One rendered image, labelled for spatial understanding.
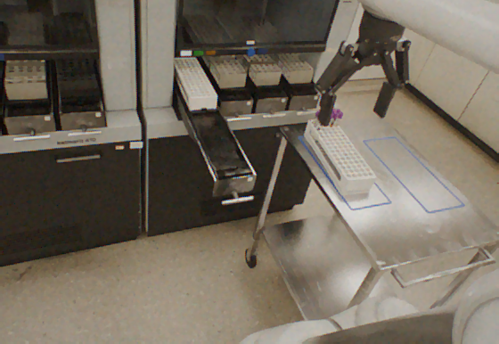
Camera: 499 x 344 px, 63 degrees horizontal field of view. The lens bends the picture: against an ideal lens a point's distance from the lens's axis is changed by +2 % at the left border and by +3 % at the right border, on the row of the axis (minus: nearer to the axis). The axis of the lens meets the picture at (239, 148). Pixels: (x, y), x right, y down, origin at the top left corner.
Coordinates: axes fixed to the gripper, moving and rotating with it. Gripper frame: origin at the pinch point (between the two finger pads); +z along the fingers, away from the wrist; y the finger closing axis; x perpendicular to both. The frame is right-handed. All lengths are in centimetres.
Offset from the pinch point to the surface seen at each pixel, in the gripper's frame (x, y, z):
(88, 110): 68, -49, 35
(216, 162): 35, -15, 38
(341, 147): 25.6, 24.0, 32.6
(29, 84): 75, -65, 28
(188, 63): 86, -10, 30
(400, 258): -11.6, 19.8, 39.8
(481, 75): 122, 217, 77
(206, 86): 69, -8, 31
